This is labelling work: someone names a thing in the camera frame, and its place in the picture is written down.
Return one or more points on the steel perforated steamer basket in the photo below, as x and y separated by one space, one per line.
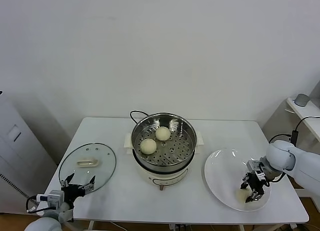
180 146

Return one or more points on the white side desk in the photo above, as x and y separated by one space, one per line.
303 113

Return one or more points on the round glass pot lid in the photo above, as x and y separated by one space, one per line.
105 163

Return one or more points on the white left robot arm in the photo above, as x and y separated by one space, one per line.
41 223

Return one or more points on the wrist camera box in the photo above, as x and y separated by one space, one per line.
254 166
55 197

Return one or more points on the white electric cooker pot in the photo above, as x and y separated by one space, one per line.
162 176

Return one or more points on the grey cup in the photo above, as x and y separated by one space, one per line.
302 100

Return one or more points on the white floor cabinet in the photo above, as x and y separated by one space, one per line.
15 146

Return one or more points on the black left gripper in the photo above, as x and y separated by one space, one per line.
72 191

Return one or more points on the white steamed baozi bun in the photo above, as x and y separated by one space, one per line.
241 194
163 133
148 146

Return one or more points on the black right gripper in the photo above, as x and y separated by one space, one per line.
256 184

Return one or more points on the white round plate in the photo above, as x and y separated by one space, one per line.
225 171

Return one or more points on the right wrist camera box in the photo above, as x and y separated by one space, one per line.
254 166

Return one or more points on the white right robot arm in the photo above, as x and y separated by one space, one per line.
300 163

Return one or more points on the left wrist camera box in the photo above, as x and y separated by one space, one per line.
55 197

